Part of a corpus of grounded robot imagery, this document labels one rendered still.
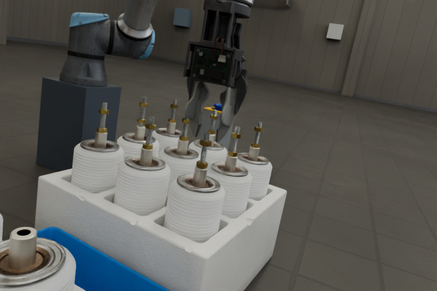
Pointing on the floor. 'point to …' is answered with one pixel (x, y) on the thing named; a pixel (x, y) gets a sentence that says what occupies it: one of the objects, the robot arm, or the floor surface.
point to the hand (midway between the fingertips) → (209, 130)
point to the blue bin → (99, 266)
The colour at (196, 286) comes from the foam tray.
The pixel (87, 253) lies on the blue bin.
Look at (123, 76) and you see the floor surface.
